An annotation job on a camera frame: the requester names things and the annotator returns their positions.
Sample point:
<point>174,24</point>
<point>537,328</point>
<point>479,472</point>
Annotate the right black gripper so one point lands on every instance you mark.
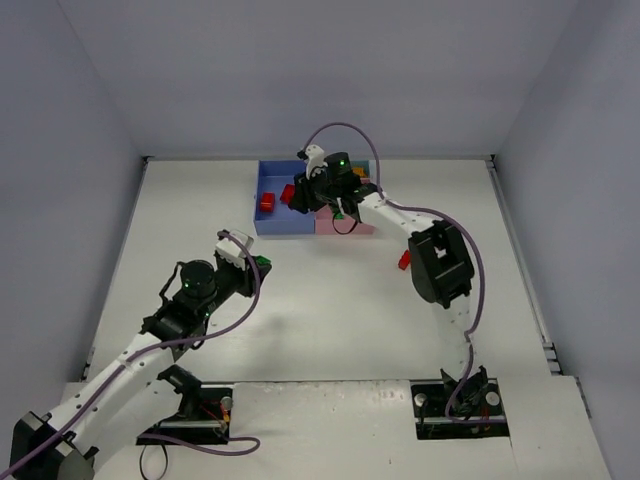
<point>300,195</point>

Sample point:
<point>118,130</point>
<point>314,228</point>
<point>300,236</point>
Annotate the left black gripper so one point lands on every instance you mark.
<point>251,276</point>

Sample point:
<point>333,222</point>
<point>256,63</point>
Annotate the red round printed lego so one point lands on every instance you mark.
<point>267,202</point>

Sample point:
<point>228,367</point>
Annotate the red yellow green lego assembly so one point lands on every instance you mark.
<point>404,261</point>

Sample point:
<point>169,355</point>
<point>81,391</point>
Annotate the red lego brick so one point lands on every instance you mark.
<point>287,193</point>

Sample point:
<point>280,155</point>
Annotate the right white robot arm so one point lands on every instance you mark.
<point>440,265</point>

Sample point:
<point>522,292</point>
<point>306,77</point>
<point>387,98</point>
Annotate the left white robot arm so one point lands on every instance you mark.
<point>141,387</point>

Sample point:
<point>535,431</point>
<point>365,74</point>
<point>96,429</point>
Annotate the large blue container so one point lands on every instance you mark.
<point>282,220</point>

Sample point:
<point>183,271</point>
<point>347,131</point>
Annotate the pink container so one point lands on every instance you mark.
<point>326,225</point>

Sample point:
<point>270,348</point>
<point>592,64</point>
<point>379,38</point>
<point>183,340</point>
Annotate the teal container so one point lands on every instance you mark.
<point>366,165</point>

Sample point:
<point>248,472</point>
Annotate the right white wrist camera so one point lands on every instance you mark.
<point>314,158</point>

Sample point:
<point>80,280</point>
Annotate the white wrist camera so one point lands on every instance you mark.
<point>233,246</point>
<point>314,158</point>

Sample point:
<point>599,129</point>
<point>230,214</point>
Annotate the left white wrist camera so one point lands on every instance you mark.
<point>233,246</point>

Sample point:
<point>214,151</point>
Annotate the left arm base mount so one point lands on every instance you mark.
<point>208,424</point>

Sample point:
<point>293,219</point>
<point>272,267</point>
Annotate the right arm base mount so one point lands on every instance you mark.
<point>471,416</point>

